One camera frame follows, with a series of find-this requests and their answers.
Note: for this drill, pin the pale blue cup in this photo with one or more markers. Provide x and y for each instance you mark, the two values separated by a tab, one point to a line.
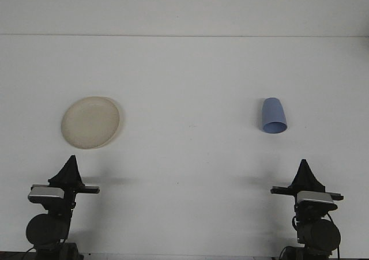
272	111

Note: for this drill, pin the pale cream round plate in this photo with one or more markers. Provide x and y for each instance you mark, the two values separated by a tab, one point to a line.
90	123

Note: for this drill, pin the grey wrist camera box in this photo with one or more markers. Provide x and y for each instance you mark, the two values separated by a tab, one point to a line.
315	198
46	193

